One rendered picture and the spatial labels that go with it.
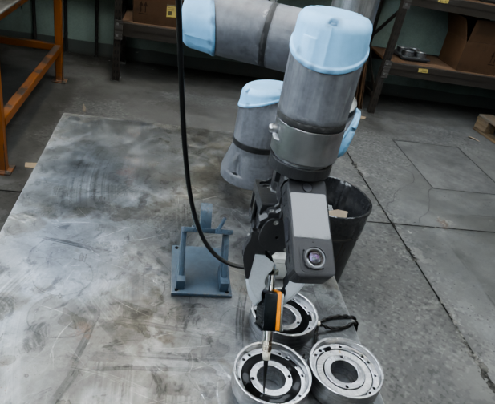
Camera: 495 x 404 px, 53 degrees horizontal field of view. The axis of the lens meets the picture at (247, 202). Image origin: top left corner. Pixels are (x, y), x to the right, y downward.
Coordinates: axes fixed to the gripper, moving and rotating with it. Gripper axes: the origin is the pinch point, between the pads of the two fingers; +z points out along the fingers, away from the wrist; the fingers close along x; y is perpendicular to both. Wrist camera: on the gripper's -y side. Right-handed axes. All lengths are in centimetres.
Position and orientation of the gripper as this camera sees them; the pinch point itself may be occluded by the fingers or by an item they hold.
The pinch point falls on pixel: (269, 301)
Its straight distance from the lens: 65.2
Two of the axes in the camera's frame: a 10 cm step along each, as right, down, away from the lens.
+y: -1.2, -5.3, 8.4
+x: -9.8, -0.8, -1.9
